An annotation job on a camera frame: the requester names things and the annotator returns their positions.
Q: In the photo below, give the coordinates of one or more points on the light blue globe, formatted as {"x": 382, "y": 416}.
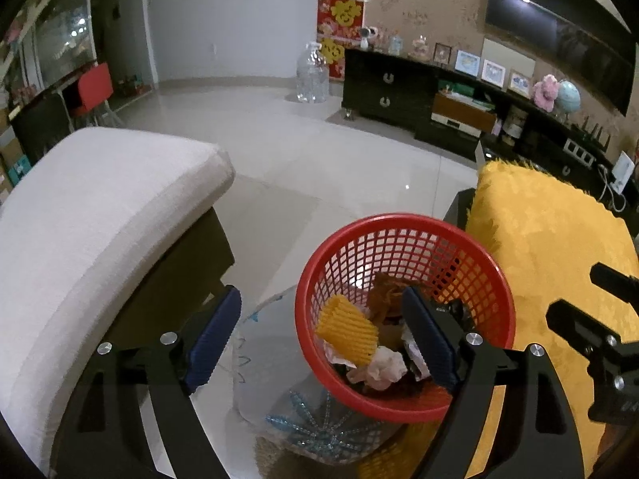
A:
{"x": 569, "y": 97}

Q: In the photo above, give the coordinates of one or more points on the pink figurine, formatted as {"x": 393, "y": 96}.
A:
{"x": 379, "y": 37}

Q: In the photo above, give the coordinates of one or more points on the black chair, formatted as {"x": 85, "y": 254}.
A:
{"x": 40, "y": 124}

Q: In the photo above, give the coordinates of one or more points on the black television cabinet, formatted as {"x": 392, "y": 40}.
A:
{"x": 384, "y": 85}

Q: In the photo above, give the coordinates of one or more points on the glass dome figurine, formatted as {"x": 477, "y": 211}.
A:
{"x": 418, "y": 49}

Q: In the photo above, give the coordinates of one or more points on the white security camera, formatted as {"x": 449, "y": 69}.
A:
{"x": 367, "y": 37}

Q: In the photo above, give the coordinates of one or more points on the small glass dome ornament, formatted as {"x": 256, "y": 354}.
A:
{"x": 395, "y": 45}

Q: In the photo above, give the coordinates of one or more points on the green packets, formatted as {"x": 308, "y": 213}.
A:
{"x": 464, "y": 92}

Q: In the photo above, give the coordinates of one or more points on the yellow fuzzy table cloth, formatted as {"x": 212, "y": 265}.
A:
{"x": 549, "y": 239}

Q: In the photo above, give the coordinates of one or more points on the white cushioned sofa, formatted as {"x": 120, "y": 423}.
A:
{"x": 100, "y": 209}

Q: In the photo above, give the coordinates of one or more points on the white crumpled tissue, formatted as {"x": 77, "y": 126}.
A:
{"x": 379, "y": 366}

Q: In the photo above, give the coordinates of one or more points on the wall-mounted black television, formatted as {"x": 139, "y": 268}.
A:
{"x": 549, "y": 25}

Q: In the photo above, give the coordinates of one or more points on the dark picture frame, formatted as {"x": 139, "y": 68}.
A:
{"x": 442, "y": 55}

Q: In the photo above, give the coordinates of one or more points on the stack of cardboard boxes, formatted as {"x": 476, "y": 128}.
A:
{"x": 12, "y": 159}

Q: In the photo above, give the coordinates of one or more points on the blue beaded star ornament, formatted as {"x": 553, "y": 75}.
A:
{"x": 309, "y": 434}

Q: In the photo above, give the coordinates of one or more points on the glass jar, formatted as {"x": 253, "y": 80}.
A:
{"x": 514, "y": 122}

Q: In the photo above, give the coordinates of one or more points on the light picture frame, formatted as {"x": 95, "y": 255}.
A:
{"x": 519, "y": 83}

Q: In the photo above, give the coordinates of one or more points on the white power strip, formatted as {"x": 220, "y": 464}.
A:
{"x": 580, "y": 151}

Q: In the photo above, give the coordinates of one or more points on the red festive wall poster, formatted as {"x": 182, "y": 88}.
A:
{"x": 342, "y": 15}

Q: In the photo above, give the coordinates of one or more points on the clear plastic container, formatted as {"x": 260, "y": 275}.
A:
{"x": 269, "y": 359}

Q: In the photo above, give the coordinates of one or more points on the blue picture frame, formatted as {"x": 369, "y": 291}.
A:
{"x": 467, "y": 62}

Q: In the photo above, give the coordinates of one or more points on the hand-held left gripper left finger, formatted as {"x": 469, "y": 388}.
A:
{"x": 212, "y": 339}

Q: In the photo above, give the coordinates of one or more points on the white wall panel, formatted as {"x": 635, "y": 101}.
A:
{"x": 509, "y": 52}

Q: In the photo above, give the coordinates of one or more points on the red chair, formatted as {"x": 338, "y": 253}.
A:
{"x": 95, "y": 85}

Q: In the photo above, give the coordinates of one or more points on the black antenna router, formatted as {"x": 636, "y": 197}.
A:
{"x": 591, "y": 139}

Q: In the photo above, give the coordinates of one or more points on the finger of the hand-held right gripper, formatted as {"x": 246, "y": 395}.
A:
{"x": 579, "y": 327}
{"x": 616, "y": 282}

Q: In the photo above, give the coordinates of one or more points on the large clear water jug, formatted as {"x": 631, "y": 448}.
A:
{"x": 312, "y": 77}

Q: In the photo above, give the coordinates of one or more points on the glass sliding door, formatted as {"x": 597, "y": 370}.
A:
{"x": 65, "y": 35}

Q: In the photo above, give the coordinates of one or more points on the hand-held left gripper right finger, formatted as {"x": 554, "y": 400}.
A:
{"x": 429, "y": 339}

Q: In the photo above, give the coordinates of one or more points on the white upright modem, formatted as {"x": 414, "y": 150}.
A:
{"x": 623, "y": 172}

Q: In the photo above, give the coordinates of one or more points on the brown cloth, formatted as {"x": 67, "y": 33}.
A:
{"x": 384, "y": 294}

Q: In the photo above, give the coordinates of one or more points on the silver plastic wrapper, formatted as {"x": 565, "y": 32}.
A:
{"x": 414, "y": 354}

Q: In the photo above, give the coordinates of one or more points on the yellow foam fruit net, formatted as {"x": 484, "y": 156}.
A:
{"x": 347, "y": 329}

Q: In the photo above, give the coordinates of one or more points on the brown and white set-top box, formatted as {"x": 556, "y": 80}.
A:
{"x": 462, "y": 114}

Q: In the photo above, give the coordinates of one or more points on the red plastic mesh basket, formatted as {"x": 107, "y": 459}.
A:
{"x": 399, "y": 413}

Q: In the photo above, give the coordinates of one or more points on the pink plush toy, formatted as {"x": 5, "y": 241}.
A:
{"x": 545, "y": 92}

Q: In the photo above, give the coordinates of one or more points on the white picture frame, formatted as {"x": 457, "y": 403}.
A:
{"x": 493, "y": 72}

